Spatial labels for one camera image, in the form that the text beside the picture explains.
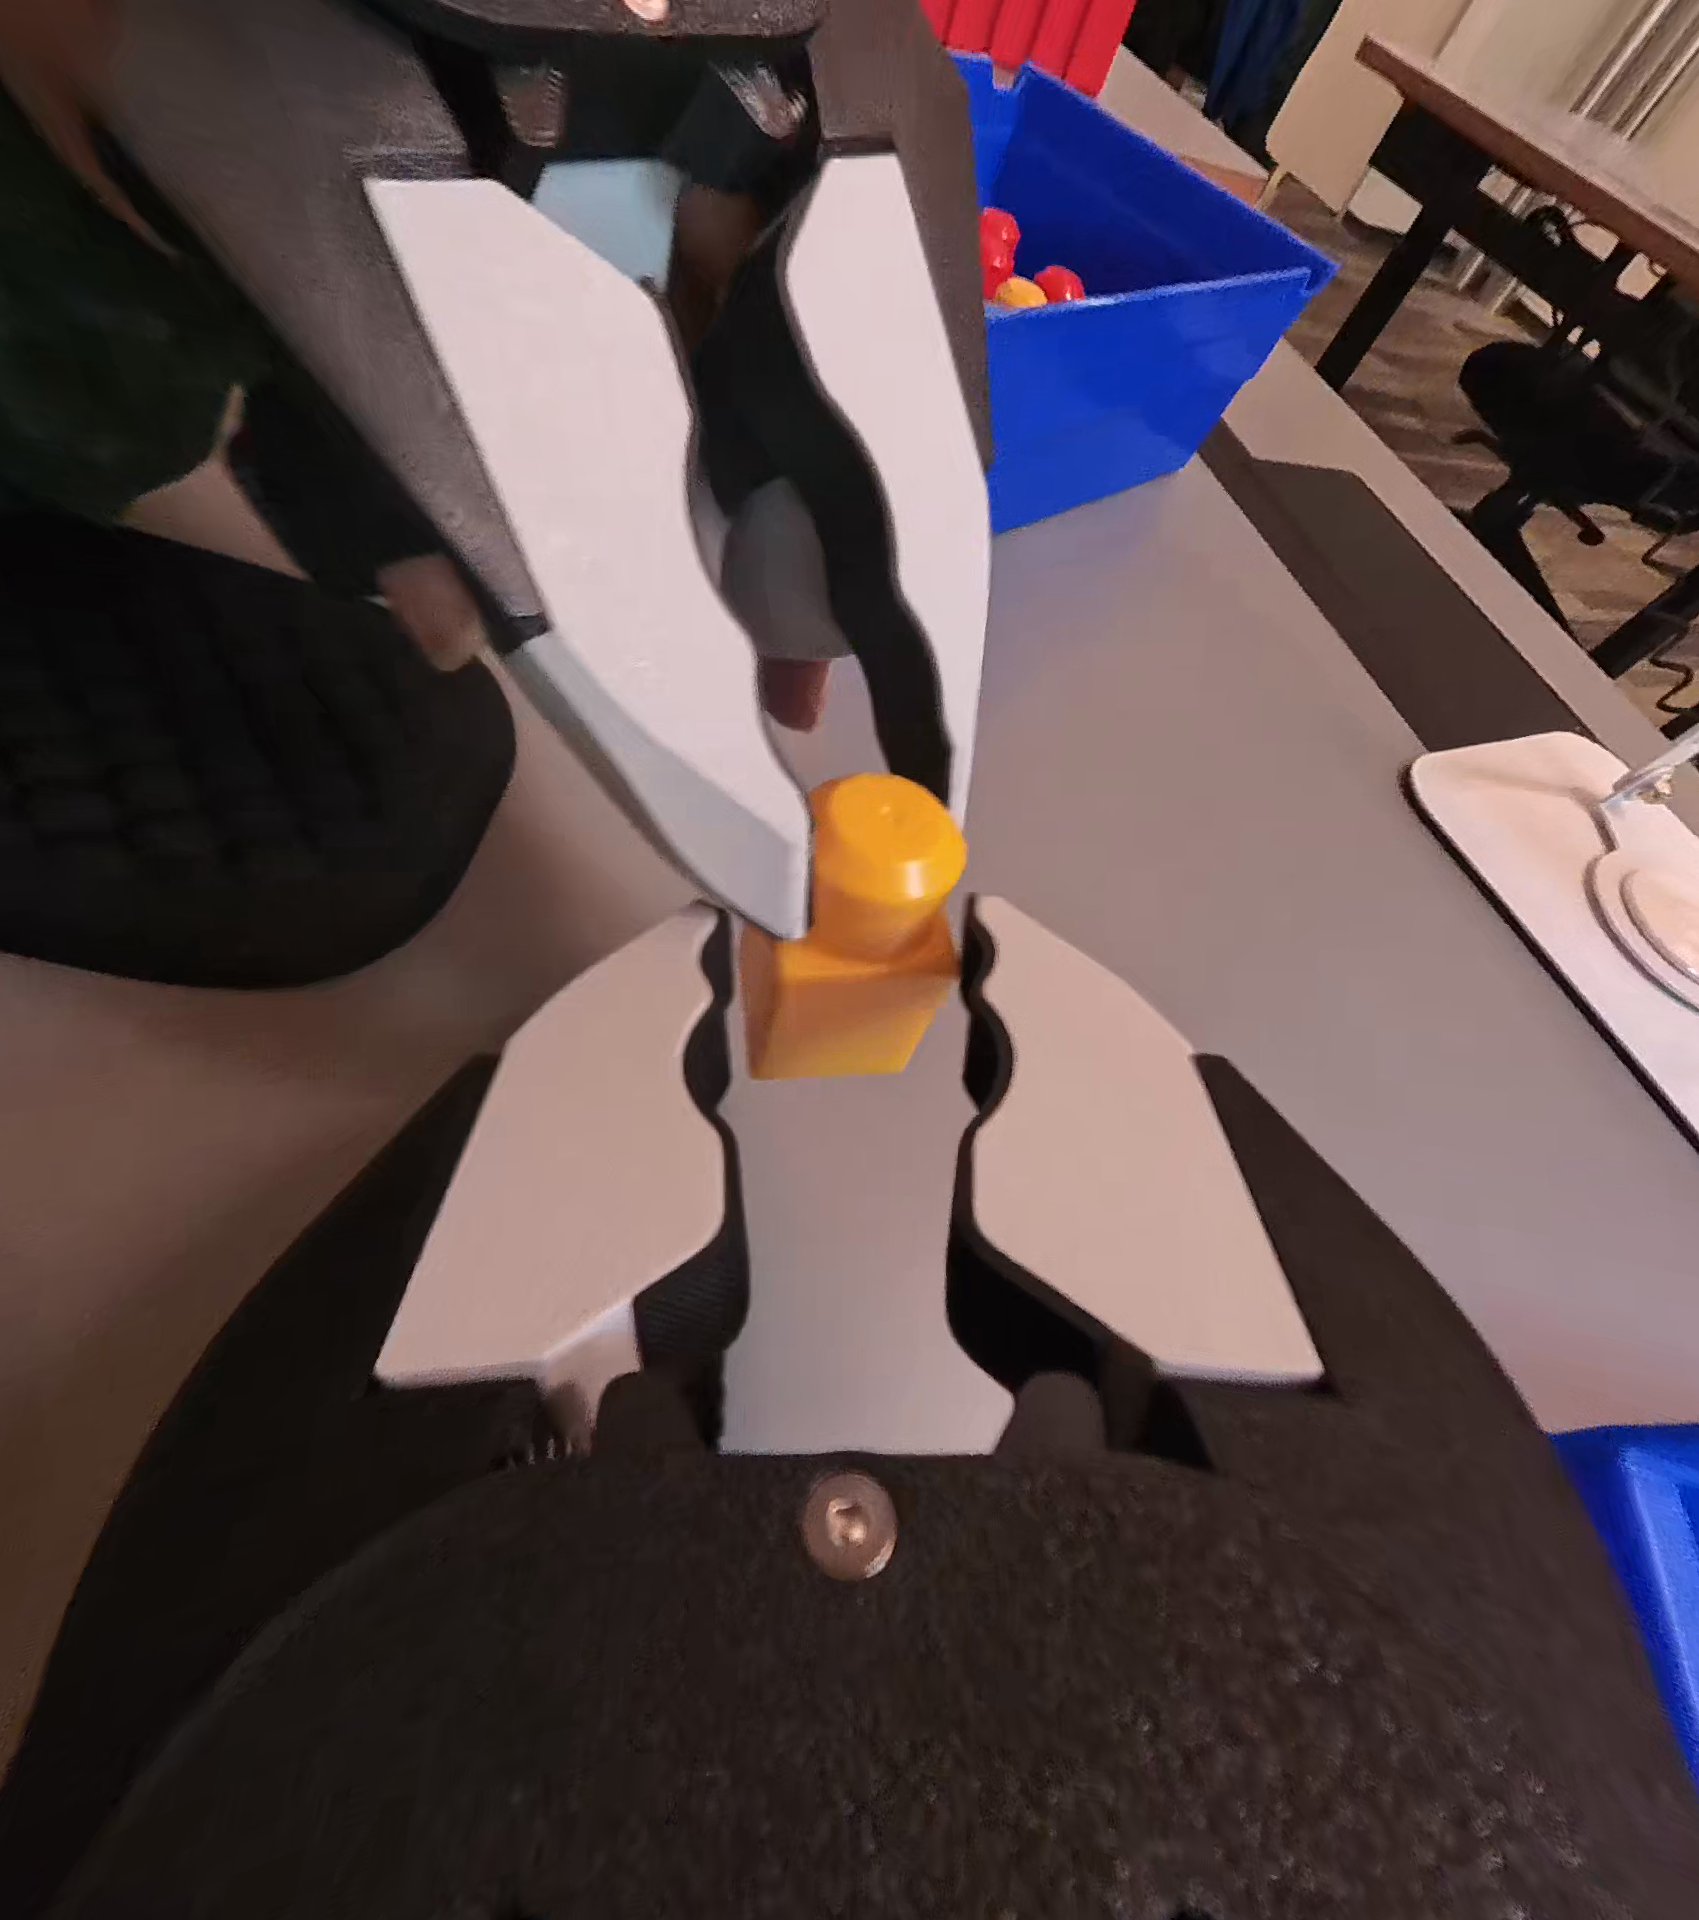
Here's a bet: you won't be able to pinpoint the red plastic bin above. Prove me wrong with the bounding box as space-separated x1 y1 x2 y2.
922 0 1140 101

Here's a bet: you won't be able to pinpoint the blue jacket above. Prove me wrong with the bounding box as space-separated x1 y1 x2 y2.
1210 0 1308 123

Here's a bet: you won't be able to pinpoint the black office chair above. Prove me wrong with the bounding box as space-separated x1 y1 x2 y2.
1456 337 1699 632

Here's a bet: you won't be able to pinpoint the wooden background desk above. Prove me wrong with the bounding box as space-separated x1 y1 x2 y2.
1314 36 1699 679

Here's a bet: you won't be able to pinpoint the yellow mega block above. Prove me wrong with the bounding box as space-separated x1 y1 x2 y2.
740 772 972 1082

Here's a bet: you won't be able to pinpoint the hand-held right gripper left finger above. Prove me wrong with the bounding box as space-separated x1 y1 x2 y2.
374 901 750 1459

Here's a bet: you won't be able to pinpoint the white wall pipes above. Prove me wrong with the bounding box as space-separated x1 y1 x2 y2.
1570 0 1699 123

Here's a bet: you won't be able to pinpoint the white document stand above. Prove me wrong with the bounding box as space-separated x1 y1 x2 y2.
1404 644 1699 1243

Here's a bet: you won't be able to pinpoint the black table cable cover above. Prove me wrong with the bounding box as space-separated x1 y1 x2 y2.
1202 421 1608 753

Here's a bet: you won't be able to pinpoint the blue plastic bin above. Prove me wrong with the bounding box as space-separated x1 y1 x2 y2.
1554 1417 1699 1920
946 52 1344 540

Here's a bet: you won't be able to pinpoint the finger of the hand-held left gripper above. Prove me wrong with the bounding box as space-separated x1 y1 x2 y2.
364 177 812 942
782 151 996 842

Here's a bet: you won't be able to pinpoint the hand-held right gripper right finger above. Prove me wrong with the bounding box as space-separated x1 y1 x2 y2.
946 895 1326 1459

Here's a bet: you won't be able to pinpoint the person's left hand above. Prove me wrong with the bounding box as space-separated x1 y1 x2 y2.
372 193 840 734

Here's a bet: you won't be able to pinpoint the grey table with wooden edge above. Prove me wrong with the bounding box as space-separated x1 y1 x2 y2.
1096 44 1272 204

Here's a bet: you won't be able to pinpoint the group of mega blocks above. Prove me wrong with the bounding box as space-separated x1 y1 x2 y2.
976 206 1092 313

